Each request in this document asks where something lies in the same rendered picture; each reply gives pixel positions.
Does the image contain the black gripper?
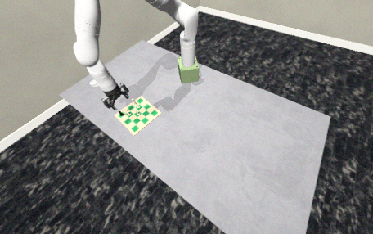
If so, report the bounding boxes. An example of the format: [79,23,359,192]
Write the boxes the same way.
[101,83,129,110]

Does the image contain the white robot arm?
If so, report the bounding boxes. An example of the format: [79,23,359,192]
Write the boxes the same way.
[74,0,199,92]

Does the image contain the green and cream chessboard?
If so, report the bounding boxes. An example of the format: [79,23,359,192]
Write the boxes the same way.
[115,96,161,136]

